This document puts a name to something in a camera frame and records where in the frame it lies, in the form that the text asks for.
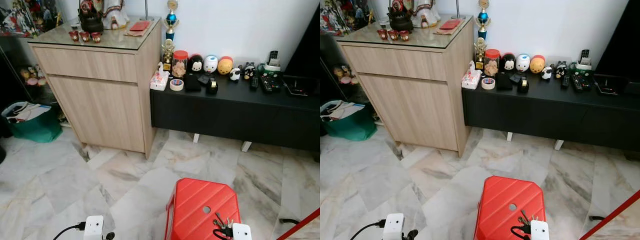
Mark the flat red box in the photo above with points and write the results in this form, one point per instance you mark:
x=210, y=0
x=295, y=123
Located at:
x=140, y=26
x=450, y=24

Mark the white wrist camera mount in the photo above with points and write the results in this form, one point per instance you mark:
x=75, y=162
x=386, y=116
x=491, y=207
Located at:
x=540, y=231
x=242, y=232
x=93, y=227
x=393, y=226

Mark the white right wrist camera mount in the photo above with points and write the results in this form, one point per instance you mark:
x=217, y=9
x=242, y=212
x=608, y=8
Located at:
x=540, y=231
x=242, y=232

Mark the clear jar red lid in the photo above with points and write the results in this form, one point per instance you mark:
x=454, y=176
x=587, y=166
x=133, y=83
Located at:
x=492, y=64
x=179, y=65

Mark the metal lamp stand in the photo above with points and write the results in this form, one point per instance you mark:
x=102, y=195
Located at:
x=147, y=10
x=457, y=9

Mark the colourful figure collection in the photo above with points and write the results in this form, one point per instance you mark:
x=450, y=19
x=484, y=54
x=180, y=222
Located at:
x=25, y=17
x=345, y=15

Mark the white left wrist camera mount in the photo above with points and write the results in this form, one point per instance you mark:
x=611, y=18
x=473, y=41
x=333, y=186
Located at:
x=393, y=226
x=93, y=227

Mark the red plastic stool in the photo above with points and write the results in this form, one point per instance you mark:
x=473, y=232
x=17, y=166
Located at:
x=505, y=200
x=200, y=200

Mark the flat black tray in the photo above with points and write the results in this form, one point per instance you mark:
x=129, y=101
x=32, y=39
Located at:
x=300, y=86
x=607, y=85

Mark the tall blue trophy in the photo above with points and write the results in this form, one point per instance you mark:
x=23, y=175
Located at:
x=171, y=20
x=482, y=17

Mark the black white toy figure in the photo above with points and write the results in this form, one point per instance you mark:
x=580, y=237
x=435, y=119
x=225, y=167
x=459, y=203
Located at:
x=561, y=70
x=248, y=71

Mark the light wooden cabinet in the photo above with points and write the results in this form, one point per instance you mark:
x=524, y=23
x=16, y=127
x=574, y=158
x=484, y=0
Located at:
x=100, y=100
x=410, y=100

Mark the dark glass display cabinet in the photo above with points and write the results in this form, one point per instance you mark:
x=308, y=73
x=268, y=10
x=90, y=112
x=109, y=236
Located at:
x=340, y=75
x=30, y=75

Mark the small gold trophy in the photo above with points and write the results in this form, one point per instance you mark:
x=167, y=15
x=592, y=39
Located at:
x=167, y=52
x=480, y=52

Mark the small black pouch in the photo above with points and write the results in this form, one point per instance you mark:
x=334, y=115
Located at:
x=203, y=79
x=515, y=78

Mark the wide black remote control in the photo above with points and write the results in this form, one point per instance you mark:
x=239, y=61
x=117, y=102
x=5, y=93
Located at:
x=270, y=83
x=581, y=82

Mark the black television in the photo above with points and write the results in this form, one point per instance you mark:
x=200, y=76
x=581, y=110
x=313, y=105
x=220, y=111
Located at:
x=307, y=45
x=620, y=40

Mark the green white holder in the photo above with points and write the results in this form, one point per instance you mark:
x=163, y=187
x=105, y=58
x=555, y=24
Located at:
x=272, y=69
x=583, y=68

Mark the slim black remote control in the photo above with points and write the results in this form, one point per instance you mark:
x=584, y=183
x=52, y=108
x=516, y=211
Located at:
x=565, y=81
x=254, y=82

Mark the small red cup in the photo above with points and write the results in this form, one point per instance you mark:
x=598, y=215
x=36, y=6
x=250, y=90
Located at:
x=74, y=35
x=404, y=35
x=96, y=37
x=382, y=34
x=393, y=35
x=84, y=36

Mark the white tape roll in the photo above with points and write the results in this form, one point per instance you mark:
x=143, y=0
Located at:
x=483, y=84
x=171, y=85

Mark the small panda figure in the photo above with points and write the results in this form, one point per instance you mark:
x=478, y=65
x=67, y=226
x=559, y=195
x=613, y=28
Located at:
x=547, y=73
x=235, y=74

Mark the white pink tissue pack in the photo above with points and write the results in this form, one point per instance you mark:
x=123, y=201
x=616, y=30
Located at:
x=159, y=80
x=470, y=80

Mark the black tape dispenser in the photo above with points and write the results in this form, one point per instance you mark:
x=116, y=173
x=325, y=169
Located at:
x=523, y=85
x=212, y=86

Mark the white round plush toy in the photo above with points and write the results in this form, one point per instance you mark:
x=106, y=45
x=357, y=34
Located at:
x=210, y=64
x=522, y=62

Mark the black incense pot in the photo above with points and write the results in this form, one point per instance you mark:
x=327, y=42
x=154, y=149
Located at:
x=91, y=22
x=401, y=21

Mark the white robed statue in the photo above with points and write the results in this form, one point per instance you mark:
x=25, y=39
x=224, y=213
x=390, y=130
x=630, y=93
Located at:
x=116, y=12
x=425, y=12

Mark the black low sideboard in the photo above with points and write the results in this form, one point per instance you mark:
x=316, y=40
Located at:
x=225, y=112
x=540, y=112

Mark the yellow round plush toy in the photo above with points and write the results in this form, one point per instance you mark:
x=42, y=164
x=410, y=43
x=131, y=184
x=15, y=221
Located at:
x=225, y=66
x=537, y=65

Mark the green shopping bag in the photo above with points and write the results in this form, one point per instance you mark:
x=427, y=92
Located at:
x=352, y=127
x=35, y=129

